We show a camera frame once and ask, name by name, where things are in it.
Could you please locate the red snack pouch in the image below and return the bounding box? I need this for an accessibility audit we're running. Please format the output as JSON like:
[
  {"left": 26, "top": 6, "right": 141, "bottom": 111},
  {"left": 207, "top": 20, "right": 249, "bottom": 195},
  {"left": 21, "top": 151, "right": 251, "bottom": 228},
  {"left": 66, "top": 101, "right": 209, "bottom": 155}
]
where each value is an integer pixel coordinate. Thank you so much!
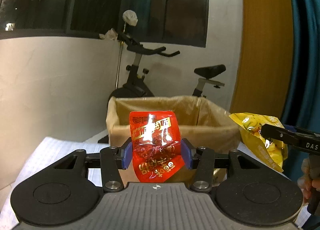
[{"left": 129, "top": 111, "right": 184, "bottom": 183}]

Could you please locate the yellow snack bag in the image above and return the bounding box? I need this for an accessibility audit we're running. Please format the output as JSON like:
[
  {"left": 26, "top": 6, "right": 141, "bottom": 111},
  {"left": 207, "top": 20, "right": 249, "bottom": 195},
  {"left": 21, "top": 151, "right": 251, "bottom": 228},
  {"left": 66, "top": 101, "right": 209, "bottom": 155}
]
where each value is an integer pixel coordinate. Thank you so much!
[{"left": 229, "top": 113, "right": 288, "bottom": 173}]

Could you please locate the metal pole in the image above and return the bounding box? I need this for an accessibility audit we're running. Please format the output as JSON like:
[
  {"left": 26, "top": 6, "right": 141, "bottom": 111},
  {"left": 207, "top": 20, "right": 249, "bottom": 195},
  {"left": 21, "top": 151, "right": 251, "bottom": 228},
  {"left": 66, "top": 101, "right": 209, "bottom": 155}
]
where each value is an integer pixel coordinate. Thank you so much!
[{"left": 115, "top": 41, "right": 124, "bottom": 89}]

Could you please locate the clear plastic box liner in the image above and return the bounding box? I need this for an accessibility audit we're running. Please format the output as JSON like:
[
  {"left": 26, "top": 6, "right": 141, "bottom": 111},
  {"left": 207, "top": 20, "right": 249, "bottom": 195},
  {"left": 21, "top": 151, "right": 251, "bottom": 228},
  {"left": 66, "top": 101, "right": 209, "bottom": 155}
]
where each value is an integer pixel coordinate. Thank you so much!
[{"left": 106, "top": 95, "right": 241, "bottom": 146}]

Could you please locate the white rag on sill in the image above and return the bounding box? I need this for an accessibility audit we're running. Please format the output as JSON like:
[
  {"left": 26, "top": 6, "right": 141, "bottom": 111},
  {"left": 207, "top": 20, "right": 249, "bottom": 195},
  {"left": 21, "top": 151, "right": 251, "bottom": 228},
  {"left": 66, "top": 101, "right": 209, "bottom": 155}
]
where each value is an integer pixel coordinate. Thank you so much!
[{"left": 99, "top": 28, "right": 118, "bottom": 41}]

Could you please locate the blue plaid bed sheet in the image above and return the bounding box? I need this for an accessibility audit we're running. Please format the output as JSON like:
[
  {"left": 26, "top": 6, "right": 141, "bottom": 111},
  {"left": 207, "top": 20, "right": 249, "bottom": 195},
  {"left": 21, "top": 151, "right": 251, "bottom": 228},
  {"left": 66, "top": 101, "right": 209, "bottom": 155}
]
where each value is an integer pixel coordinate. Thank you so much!
[{"left": 1, "top": 137, "right": 109, "bottom": 229}]

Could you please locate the white cloth on handlebar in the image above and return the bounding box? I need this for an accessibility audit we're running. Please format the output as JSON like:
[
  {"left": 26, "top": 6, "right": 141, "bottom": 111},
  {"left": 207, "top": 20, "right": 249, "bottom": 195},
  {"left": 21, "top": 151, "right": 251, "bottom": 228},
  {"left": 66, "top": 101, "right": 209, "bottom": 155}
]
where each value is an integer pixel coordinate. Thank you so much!
[{"left": 123, "top": 10, "right": 138, "bottom": 27}]

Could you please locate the black exercise bike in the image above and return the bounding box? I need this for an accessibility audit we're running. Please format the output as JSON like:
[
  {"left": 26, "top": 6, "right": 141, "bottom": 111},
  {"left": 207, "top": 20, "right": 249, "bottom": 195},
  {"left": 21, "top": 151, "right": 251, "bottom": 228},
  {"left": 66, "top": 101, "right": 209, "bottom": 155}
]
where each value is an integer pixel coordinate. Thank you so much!
[{"left": 107, "top": 31, "right": 227, "bottom": 100}]

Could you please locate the dark window frame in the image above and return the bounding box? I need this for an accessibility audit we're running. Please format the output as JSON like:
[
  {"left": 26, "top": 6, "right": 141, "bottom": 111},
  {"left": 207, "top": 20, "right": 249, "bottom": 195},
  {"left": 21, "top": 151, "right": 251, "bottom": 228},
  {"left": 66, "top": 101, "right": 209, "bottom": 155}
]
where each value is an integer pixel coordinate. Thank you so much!
[{"left": 1, "top": 0, "right": 209, "bottom": 47}]

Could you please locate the brown cardboard box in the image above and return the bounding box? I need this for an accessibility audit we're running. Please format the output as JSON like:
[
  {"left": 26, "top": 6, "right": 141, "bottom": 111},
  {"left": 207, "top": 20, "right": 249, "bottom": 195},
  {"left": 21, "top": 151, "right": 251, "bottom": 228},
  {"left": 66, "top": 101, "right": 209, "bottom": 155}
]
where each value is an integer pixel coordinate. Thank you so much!
[{"left": 106, "top": 96, "right": 240, "bottom": 183}]

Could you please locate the person right hand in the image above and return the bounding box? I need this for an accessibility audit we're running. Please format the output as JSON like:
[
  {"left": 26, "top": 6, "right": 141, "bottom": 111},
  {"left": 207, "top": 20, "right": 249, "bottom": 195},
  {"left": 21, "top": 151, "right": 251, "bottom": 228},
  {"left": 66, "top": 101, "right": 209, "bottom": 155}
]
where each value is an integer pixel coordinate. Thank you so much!
[{"left": 297, "top": 158, "right": 320, "bottom": 203}]

